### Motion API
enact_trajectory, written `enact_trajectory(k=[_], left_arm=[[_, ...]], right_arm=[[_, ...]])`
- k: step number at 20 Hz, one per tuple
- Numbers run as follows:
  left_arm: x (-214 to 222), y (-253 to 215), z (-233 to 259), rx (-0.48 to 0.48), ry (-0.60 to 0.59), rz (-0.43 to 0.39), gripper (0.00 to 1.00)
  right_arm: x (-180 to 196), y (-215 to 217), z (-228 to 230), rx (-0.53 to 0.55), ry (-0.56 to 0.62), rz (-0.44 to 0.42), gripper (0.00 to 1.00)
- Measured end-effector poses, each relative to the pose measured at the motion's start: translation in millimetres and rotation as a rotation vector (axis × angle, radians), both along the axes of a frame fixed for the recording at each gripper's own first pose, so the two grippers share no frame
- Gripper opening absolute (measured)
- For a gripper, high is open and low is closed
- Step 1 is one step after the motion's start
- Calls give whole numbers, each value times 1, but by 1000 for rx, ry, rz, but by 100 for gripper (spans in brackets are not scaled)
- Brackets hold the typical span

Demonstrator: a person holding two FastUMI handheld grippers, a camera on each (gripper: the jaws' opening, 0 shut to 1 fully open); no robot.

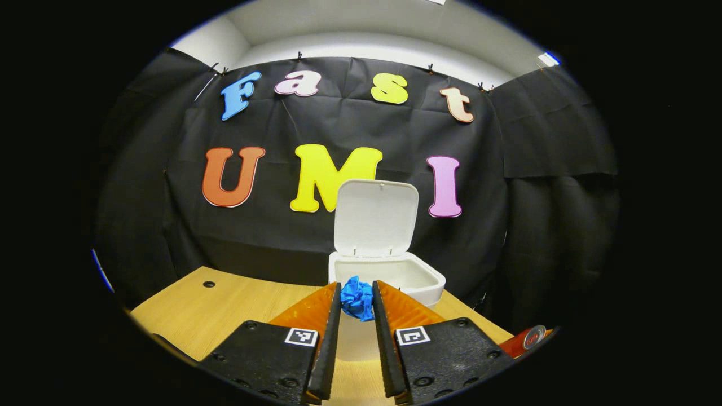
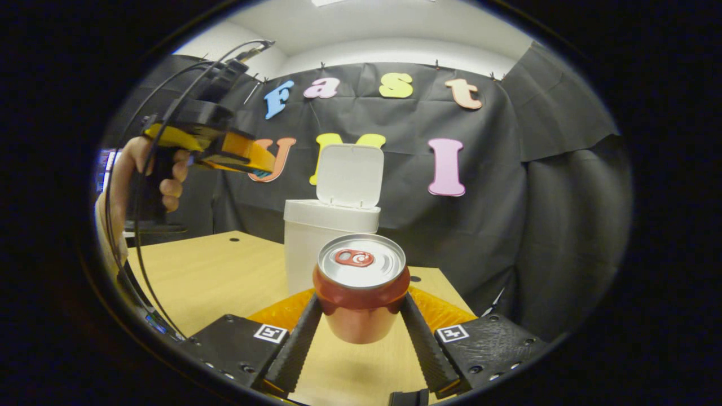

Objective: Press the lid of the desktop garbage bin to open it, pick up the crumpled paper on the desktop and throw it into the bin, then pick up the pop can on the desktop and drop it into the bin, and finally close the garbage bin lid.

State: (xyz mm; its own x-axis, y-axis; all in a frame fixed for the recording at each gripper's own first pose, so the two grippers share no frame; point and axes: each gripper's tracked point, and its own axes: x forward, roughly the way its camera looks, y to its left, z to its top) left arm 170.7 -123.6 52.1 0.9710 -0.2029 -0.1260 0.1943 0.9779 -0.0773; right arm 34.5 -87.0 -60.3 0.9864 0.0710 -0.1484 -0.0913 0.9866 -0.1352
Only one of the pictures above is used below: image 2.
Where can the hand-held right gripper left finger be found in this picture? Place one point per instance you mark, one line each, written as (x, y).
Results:
(293, 349)

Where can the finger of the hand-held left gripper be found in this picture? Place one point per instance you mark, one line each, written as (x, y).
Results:
(248, 155)

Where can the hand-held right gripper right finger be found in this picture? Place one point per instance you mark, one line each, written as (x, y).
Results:
(428, 349)

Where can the red pop can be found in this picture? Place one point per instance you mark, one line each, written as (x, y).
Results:
(361, 316)

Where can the white desktop garbage bin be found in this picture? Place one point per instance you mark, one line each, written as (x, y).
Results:
(304, 248)

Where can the wooden desktop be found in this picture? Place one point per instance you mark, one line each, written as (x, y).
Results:
(214, 282)

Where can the computer screen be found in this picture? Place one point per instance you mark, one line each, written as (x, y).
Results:
(106, 172)

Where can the black backdrop cloth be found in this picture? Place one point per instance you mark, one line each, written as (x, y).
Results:
(507, 225)

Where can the long ceiling light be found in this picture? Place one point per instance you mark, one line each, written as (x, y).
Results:
(333, 1)

